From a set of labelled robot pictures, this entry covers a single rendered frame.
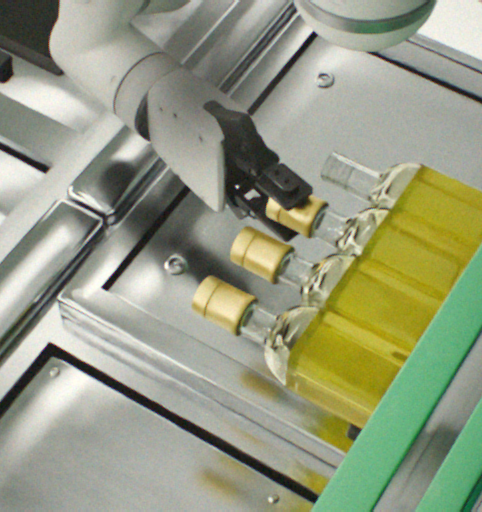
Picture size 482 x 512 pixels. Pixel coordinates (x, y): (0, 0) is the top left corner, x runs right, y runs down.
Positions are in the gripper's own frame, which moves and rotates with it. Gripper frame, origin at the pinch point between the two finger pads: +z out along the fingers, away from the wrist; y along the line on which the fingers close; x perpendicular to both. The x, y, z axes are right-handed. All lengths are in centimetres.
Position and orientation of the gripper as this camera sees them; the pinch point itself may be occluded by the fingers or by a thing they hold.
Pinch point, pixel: (284, 203)
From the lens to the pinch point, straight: 114.2
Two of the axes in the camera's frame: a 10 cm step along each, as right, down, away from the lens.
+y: 0.0, -5.8, -8.2
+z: 6.9, 6.0, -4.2
